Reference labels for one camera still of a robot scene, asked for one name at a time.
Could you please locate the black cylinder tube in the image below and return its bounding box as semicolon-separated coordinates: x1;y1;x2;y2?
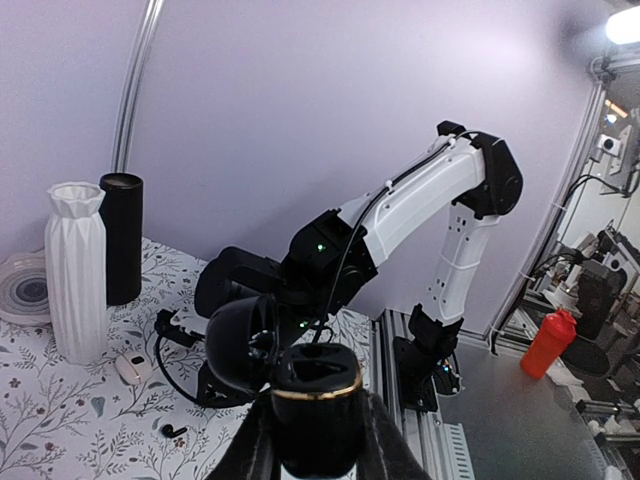
99;173;144;306

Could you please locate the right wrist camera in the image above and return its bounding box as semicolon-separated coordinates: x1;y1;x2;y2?
154;309;206;348

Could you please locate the black earbud right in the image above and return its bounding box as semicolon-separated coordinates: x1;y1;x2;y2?
160;424;188;439

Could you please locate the white ribbed vase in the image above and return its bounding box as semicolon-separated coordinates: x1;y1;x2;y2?
45;182;108;365

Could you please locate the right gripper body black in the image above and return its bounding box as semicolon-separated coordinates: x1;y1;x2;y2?
196;362;255;409

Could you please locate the black round earbud case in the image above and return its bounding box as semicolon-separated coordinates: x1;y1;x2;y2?
205;295;365;479

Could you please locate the floral table mat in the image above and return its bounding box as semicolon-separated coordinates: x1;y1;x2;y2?
0;234;381;480

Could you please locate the grey patterned plate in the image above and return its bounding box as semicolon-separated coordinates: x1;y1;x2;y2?
1;251;51;327

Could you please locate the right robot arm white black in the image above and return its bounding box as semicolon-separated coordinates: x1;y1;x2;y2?
195;121;523;408

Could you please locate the red shaker bottle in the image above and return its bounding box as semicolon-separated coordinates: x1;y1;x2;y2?
520;308;577;379

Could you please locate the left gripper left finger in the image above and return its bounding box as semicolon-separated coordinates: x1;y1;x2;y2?
205;395;275;480

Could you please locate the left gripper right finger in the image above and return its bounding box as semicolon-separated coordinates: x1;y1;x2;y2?
357;390;431;480

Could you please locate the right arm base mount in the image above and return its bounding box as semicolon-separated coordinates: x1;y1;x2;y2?
392;304;463;412

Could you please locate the right metal corner post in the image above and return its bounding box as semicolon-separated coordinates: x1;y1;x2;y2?
111;0;165;173

